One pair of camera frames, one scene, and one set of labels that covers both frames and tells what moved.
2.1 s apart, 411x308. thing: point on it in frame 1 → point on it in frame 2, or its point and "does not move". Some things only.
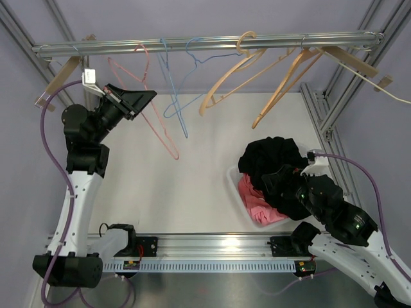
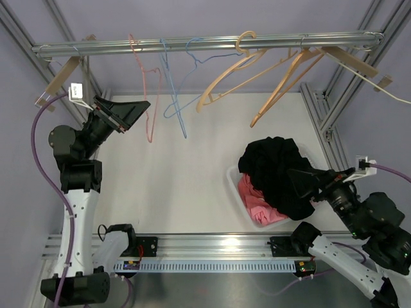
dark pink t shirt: [252, 196] does not move
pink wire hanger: [110, 59] → [144, 71]
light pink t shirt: [264, 214] does not move
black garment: [271, 164] does not move
